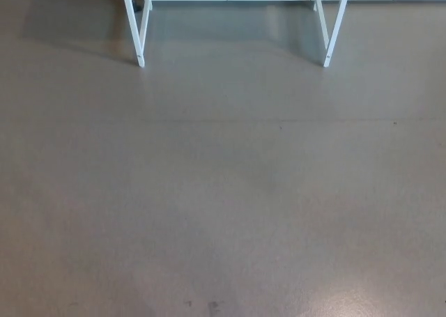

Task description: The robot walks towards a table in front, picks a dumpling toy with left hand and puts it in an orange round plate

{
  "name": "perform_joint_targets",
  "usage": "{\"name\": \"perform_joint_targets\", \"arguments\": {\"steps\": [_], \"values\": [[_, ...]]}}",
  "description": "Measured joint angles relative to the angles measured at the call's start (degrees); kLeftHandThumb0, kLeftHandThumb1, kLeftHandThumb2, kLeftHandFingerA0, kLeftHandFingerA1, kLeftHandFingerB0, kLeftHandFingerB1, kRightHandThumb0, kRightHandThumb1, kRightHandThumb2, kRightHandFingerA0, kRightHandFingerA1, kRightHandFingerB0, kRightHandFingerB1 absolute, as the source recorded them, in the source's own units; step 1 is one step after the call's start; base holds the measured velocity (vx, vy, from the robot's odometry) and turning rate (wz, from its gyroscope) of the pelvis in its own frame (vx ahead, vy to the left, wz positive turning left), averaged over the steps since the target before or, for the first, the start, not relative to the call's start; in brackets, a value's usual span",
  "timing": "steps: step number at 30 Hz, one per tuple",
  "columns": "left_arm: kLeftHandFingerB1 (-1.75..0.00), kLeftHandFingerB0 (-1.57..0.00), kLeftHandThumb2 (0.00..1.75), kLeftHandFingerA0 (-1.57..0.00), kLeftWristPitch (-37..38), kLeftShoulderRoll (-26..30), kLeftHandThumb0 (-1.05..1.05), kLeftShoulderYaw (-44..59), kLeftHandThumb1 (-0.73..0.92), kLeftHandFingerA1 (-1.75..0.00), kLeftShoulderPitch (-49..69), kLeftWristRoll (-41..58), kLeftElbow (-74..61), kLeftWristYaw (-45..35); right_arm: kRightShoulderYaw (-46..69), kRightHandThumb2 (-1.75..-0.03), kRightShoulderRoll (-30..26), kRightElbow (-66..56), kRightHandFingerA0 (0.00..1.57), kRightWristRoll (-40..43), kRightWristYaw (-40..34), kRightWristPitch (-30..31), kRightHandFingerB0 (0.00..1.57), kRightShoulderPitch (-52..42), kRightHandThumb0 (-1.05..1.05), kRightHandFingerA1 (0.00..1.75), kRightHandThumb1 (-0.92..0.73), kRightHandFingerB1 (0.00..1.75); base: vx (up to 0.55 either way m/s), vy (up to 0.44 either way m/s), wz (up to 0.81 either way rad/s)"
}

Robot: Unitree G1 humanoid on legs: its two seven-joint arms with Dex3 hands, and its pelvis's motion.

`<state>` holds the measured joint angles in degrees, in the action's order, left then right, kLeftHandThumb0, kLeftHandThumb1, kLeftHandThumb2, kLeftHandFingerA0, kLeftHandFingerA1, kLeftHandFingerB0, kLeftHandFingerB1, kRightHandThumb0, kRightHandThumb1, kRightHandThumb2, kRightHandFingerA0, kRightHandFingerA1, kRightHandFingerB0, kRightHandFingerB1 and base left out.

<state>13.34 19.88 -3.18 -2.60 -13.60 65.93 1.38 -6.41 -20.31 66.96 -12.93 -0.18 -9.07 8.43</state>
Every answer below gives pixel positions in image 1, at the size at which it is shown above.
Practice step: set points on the small black floor object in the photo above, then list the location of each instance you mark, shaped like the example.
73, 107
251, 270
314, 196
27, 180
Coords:
136, 5

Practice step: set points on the white table leg frame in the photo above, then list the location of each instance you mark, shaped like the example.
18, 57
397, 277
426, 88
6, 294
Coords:
334, 35
134, 28

